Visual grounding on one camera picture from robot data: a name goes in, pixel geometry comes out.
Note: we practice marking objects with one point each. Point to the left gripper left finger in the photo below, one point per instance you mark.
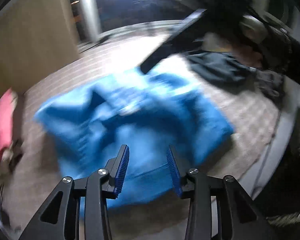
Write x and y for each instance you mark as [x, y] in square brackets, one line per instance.
[117, 168]

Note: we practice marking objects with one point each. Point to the wooden headboard panel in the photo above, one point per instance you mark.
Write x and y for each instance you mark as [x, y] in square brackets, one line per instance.
[37, 38]

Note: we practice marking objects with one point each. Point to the pink garment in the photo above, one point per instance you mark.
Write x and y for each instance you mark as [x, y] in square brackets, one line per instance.
[8, 103]

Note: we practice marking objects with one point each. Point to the plaid bed sheet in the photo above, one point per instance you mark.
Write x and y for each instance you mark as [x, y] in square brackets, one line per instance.
[252, 115]

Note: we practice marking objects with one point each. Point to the dark grey garment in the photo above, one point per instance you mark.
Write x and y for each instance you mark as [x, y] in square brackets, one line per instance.
[225, 71]

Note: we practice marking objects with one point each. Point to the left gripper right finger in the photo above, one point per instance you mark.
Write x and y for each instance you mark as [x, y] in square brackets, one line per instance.
[178, 172]

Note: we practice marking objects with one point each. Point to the blue striped garment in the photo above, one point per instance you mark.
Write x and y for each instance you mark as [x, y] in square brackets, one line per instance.
[146, 112]

